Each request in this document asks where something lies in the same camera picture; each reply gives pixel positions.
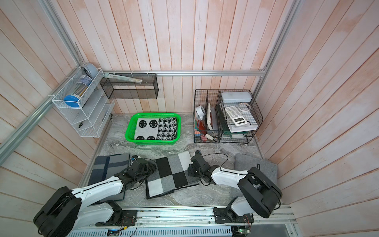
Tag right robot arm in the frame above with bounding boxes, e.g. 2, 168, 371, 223
188, 151, 282, 224

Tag green plastic basket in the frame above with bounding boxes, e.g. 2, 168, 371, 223
125, 113, 182, 145

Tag white tape roll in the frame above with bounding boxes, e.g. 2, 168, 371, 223
195, 105, 206, 120

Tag white calculator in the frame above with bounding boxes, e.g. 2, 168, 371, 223
225, 106, 248, 127

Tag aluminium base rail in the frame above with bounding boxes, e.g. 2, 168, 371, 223
69, 205, 302, 237

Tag grey felt mat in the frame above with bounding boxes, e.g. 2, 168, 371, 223
234, 154, 278, 185

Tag white mesh wall shelf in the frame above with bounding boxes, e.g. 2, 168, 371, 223
52, 68, 114, 138

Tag grey round bowl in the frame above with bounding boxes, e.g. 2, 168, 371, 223
83, 63, 99, 79

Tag black mesh wall basket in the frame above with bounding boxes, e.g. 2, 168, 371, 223
100, 73, 159, 100

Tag grey black checkered scarf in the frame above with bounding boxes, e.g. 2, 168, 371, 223
145, 151, 199, 199

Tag green book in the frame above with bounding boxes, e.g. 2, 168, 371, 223
216, 104, 248, 139

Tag black white smiley scarf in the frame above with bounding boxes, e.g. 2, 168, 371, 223
134, 117, 177, 141

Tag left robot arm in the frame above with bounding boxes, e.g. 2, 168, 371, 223
33, 156, 157, 237

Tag blue capped clear tube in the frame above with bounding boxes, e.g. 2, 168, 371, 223
64, 75, 92, 108

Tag white flat box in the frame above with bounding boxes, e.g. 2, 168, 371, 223
221, 91, 252, 103

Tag grey navy striped scarf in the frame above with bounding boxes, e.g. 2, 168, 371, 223
88, 153, 130, 185

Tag black wire grid organizer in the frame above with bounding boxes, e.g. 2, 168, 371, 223
193, 89, 263, 144

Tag white notebook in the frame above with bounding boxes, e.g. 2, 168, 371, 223
228, 113, 259, 133

